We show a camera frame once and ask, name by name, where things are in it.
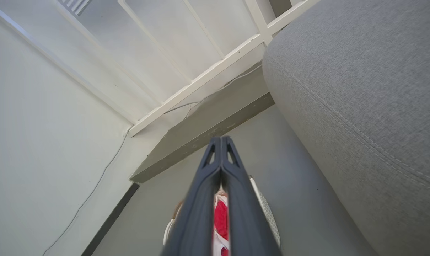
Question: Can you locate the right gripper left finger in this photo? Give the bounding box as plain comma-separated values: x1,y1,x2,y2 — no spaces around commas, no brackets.
161,136,223,256

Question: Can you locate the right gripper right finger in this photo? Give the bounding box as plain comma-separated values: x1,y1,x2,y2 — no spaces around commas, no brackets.
220,136,282,256

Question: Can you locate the white laundry basket brown rim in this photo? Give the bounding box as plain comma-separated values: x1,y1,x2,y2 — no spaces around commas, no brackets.
163,175,281,256

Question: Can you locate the red and white clothing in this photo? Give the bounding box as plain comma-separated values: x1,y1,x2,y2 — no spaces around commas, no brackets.
212,192,231,256

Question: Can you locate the black baseboard strip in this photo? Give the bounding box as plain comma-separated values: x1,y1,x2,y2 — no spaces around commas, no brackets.
81,182,140,256

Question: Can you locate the white wooden railing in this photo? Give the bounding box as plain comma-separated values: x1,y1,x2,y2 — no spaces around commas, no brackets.
0,0,320,138

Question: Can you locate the grey fabric sofa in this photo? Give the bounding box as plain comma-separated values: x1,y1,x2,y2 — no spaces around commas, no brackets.
262,0,430,256

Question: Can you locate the white slatted vent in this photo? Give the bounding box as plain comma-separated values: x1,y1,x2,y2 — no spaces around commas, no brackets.
57,0,93,17

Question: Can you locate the thin grey wall cable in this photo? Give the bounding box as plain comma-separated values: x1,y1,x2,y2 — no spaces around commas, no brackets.
42,126,131,256

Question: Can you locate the grey cable on floor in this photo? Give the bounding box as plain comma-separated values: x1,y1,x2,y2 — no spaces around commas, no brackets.
163,63,264,115

